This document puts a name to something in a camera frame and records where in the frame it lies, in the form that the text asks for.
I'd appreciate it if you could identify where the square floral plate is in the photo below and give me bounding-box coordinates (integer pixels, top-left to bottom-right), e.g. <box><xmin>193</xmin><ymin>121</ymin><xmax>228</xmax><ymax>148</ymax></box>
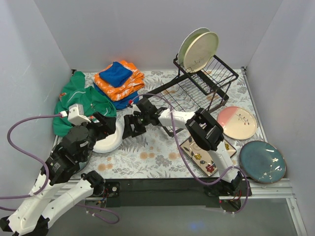
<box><xmin>179</xmin><ymin>136</ymin><xmax>237</xmax><ymax>177</ymax></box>

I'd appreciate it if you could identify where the left blue glazed plate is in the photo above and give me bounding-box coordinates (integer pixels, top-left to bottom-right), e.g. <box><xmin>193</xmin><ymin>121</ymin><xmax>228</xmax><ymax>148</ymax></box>
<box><xmin>51</xmin><ymin>143</ymin><xmax>92</xmax><ymax>175</ymax></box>

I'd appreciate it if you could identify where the purple cable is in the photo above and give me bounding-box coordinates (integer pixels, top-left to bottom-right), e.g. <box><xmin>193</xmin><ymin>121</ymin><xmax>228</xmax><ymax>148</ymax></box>
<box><xmin>0</xmin><ymin>113</ymin><xmax>121</xmax><ymax>224</ymax></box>
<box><xmin>131</xmin><ymin>93</ymin><xmax>251</xmax><ymax>216</ymax></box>

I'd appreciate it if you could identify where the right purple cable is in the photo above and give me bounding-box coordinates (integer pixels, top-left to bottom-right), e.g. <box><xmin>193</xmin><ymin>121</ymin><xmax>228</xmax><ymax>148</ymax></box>
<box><xmin>131</xmin><ymin>93</ymin><xmax>251</xmax><ymax>216</ymax></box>

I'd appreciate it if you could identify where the white scalloped plate back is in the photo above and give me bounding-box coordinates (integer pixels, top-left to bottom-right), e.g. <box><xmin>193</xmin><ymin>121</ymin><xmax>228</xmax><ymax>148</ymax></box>
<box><xmin>93</xmin><ymin>120</ymin><xmax>124</xmax><ymax>153</ymax></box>

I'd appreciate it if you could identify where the pink and cream round plate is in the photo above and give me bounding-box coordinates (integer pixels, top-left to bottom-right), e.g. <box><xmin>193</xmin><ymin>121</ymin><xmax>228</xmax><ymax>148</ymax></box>
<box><xmin>217</xmin><ymin>106</ymin><xmax>258</xmax><ymax>140</ymax></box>

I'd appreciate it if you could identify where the black wire dish rack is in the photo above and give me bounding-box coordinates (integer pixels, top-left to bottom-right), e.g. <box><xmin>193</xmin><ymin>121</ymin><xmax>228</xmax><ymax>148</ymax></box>
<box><xmin>145</xmin><ymin>54</ymin><xmax>239</xmax><ymax>138</ymax></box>

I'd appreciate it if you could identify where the green jacket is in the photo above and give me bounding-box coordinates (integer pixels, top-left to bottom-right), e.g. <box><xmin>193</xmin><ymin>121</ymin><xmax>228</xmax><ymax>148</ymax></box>
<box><xmin>52</xmin><ymin>70</ymin><xmax>118</xmax><ymax>138</ymax></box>

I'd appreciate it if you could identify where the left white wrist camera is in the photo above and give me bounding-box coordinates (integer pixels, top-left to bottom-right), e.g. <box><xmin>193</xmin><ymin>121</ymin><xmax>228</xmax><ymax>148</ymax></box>
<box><xmin>60</xmin><ymin>103</ymin><xmax>91</xmax><ymax>126</ymax></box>

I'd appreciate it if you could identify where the right blue glazed plate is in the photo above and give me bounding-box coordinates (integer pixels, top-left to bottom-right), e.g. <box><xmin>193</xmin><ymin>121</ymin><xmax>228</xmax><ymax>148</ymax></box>
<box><xmin>239</xmin><ymin>141</ymin><xmax>286</xmax><ymax>184</ymax></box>

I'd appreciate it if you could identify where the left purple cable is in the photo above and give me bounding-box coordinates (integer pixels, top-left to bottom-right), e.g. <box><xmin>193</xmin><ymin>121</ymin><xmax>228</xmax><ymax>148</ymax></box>
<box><xmin>0</xmin><ymin>113</ymin><xmax>121</xmax><ymax>224</ymax></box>

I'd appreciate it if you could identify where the orange patterned cloth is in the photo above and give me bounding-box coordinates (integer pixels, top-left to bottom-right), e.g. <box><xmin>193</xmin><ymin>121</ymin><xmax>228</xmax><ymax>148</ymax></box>
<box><xmin>94</xmin><ymin>60</ymin><xmax>145</xmax><ymax>101</ymax></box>

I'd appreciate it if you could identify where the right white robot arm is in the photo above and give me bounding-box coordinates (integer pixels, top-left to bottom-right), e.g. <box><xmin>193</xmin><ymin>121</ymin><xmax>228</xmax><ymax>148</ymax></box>
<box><xmin>123</xmin><ymin>97</ymin><xmax>250</xmax><ymax>197</ymax></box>

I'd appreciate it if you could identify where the white scalloped plate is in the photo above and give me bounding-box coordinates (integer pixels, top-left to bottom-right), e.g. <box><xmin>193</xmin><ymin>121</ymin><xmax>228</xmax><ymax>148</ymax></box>
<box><xmin>93</xmin><ymin>120</ymin><xmax>124</xmax><ymax>153</ymax></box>
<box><xmin>177</xmin><ymin>28</ymin><xmax>210</xmax><ymax>65</ymax></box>

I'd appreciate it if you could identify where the blue glazed plate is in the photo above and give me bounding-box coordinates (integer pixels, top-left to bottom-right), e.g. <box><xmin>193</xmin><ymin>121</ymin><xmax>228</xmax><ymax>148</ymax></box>
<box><xmin>51</xmin><ymin>143</ymin><xmax>92</xmax><ymax>175</ymax></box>
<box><xmin>239</xmin><ymin>141</ymin><xmax>286</xmax><ymax>184</ymax></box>

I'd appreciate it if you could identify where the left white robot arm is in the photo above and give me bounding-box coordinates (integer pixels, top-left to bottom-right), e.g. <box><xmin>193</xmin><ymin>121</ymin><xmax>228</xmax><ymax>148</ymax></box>
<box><xmin>0</xmin><ymin>112</ymin><xmax>116</xmax><ymax>236</ymax></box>

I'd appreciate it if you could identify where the blue cloth bottom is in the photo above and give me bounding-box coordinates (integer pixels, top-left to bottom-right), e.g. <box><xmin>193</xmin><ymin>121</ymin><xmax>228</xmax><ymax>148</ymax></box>
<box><xmin>93</xmin><ymin>83</ymin><xmax>138</xmax><ymax>110</ymax></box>

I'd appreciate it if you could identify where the blue folded towel top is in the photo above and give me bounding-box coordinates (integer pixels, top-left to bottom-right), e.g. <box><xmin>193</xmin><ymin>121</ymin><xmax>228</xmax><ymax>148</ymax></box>
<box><xmin>99</xmin><ymin>61</ymin><xmax>133</xmax><ymax>88</ymax></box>

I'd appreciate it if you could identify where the cream and green round plate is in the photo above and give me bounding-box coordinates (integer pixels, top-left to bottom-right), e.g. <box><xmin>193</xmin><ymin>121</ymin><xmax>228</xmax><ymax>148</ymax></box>
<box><xmin>183</xmin><ymin>32</ymin><xmax>219</xmax><ymax>73</ymax></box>

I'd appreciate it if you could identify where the white scalloped plate front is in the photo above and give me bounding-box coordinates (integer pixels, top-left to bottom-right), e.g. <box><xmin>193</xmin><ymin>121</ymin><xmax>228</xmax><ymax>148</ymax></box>
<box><xmin>177</xmin><ymin>28</ymin><xmax>210</xmax><ymax>65</ymax></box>

